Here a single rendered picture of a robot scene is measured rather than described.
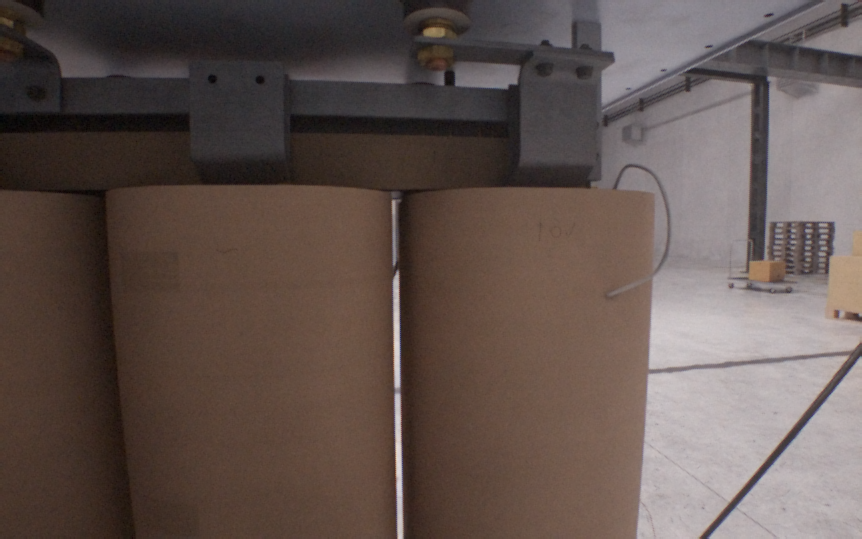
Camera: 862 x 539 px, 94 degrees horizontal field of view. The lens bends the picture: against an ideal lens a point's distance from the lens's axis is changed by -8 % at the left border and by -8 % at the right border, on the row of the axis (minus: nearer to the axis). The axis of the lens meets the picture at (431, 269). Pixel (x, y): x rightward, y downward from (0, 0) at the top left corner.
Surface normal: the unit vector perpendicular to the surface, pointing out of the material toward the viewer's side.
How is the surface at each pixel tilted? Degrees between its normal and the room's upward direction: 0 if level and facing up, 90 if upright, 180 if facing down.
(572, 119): 90
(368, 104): 90
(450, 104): 90
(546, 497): 90
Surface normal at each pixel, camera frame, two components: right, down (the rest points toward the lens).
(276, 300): 0.16, 0.08
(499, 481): -0.08, 0.08
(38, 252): 0.84, 0.04
